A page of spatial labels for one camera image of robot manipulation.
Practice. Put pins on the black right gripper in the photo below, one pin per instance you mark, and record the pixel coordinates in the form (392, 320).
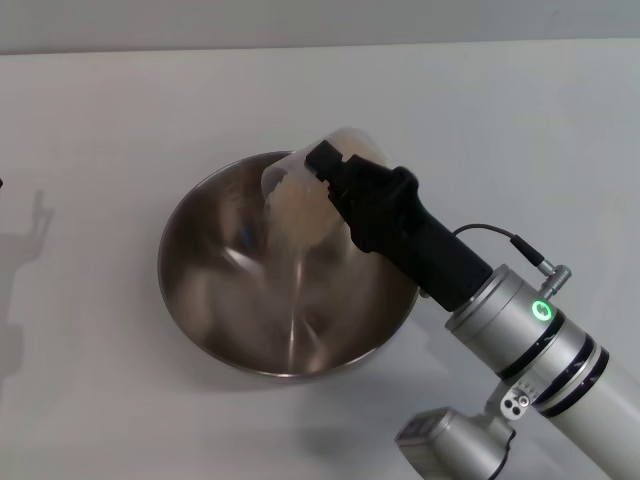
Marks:
(415, 235)

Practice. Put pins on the clear plastic measuring cup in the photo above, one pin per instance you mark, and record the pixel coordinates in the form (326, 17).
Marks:
(300, 170)

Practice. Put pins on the white rice grains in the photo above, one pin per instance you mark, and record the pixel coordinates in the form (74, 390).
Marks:
(300, 210)

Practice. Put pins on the stainless steel mixing bowl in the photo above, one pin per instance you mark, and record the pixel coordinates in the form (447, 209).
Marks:
(225, 290)

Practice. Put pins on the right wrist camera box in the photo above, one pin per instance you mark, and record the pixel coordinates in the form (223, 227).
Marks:
(445, 440)

